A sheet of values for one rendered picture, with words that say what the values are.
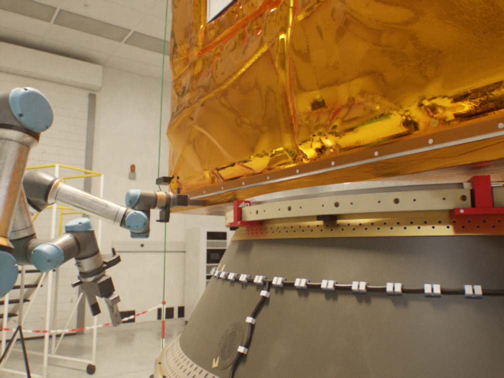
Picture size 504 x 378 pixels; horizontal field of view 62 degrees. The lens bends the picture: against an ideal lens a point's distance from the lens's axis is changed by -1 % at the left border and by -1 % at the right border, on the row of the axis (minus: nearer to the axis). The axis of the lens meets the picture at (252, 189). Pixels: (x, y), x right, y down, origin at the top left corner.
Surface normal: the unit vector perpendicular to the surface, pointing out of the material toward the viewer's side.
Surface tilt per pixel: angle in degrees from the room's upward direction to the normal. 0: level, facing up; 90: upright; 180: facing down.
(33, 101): 83
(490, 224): 62
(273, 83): 88
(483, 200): 90
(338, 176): 90
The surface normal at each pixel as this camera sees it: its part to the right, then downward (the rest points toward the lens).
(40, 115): 0.90, -0.18
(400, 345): -0.41, -0.57
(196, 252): -0.81, -0.08
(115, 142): 0.58, -0.11
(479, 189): -0.28, -0.13
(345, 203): -0.59, -0.11
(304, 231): -0.64, -0.55
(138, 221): 0.18, -0.13
